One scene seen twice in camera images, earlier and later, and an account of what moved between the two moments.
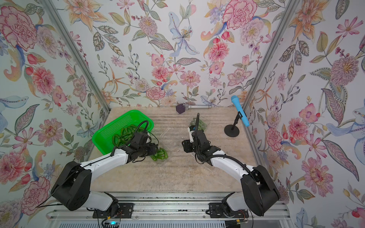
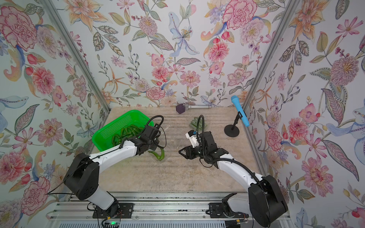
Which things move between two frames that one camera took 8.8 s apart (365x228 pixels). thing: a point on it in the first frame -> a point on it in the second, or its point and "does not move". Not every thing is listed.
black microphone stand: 233,130 does not move
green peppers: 127,133 does not move
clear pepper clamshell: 201,125 does not move
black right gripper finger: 188,146 -> 187,152
